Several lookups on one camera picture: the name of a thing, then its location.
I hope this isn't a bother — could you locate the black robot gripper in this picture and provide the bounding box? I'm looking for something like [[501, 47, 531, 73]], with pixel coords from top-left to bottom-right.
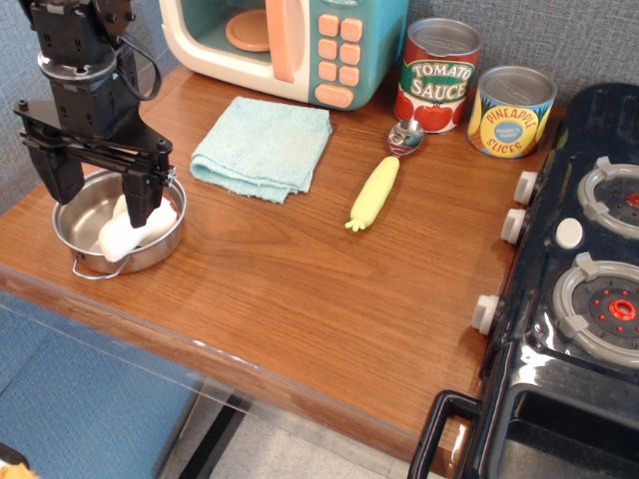
[[13, 59, 174, 229]]

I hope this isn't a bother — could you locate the spoon with yellow handle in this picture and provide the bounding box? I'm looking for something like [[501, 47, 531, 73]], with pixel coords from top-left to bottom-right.
[[344, 120, 424, 233]]

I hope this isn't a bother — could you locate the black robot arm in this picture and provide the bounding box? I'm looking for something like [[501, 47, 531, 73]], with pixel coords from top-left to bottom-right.
[[14, 1, 176, 228]]

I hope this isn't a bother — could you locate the light blue folded cloth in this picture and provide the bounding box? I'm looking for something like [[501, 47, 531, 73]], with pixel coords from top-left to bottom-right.
[[190, 97, 332, 205]]

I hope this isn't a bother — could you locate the toy microwave teal and cream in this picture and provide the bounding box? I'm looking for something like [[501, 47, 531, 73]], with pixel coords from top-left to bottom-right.
[[160, 0, 408, 111]]

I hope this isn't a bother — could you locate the small metal pan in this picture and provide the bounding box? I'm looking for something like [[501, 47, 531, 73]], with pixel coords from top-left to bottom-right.
[[52, 170, 187, 280]]

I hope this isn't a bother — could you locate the white toy food piece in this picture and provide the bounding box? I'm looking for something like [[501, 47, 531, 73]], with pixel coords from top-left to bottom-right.
[[97, 195, 179, 262]]

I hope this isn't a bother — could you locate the orange object at corner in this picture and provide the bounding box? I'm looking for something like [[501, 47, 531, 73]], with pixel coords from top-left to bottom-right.
[[1, 443, 39, 479]]

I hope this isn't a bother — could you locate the tomato sauce can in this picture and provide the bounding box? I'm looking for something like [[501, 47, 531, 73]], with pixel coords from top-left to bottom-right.
[[394, 17, 482, 134]]

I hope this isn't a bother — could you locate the pineapple slices can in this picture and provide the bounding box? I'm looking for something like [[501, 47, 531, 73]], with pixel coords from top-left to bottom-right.
[[467, 65, 557, 159]]

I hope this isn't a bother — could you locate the black toy stove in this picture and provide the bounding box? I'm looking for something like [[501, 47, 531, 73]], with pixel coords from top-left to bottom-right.
[[409, 83, 638, 478]]

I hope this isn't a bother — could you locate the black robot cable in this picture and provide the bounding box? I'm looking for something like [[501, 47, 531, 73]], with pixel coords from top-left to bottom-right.
[[113, 32, 163, 103]]

